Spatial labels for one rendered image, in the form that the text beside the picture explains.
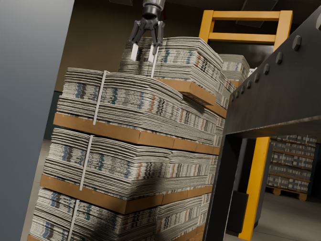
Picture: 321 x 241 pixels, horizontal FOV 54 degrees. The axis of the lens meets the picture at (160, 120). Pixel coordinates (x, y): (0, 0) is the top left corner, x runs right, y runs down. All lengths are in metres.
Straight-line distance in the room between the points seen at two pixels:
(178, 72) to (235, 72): 0.95
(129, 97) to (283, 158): 5.82
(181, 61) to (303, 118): 1.01
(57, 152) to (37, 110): 0.45
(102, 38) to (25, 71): 8.04
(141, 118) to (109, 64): 7.58
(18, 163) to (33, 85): 0.18
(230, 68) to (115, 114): 1.27
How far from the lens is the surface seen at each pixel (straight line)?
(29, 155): 0.80
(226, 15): 2.97
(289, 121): 0.36
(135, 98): 1.05
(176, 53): 1.33
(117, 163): 1.06
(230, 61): 2.22
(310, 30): 0.38
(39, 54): 0.80
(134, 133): 1.03
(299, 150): 6.84
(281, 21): 2.84
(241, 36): 2.86
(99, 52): 8.72
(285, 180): 6.79
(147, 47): 1.42
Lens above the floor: 0.64
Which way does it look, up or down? 3 degrees up
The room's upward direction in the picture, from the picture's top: 12 degrees clockwise
